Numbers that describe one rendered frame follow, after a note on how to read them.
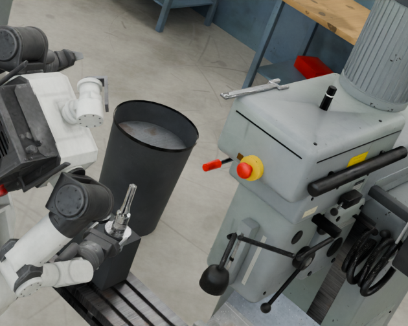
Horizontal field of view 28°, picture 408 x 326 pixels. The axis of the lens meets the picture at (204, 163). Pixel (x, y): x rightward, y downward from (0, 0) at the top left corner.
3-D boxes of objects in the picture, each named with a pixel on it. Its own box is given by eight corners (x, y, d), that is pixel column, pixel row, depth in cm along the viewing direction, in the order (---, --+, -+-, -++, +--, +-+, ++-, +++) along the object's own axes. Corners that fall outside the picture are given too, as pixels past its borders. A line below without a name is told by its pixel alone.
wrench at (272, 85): (228, 102, 188) (229, 99, 188) (216, 93, 190) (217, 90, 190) (288, 88, 206) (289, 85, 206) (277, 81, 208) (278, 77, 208)
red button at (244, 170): (244, 183, 190) (250, 169, 188) (232, 173, 192) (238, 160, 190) (252, 180, 193) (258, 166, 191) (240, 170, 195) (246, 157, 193)
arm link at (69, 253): (103, 270, 242) (85, 290, 232) (74, 275, 247) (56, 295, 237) (87, 237, 239) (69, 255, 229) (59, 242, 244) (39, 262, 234)
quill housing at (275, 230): (252, 310, 221) (296, 220, 205) (199, 264, 231) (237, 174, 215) (291, 288, 236) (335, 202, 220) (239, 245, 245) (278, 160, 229)
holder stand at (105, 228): (102, 291, 269) (117, 246, 259) (58, 251, 278) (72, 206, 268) (126, 279, 278) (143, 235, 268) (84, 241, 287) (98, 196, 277)
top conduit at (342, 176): (315, 200, 188) (321, 188, 186) (302, 189, 190) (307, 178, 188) (404, 160, 221) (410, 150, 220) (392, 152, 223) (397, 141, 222)
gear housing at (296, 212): (294, 228, 202) (309, 196, 197) (224, 173, 213) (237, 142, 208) (361, 196, 227) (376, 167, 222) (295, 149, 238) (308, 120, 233)
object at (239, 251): (225, 288, 221) (251, 229, 210) (214, 279, 223) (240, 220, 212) (234, 283, 224) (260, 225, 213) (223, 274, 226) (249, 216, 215)
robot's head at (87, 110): (65, 125, 199) (88, 110, 194) (65, 91, 204) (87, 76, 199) (86, 134, 204) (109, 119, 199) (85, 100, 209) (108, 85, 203)
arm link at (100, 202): (56, 238, 198) (96, 202, 195) (37, 209, 201) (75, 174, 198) (79, 238, 209) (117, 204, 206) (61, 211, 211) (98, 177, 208)
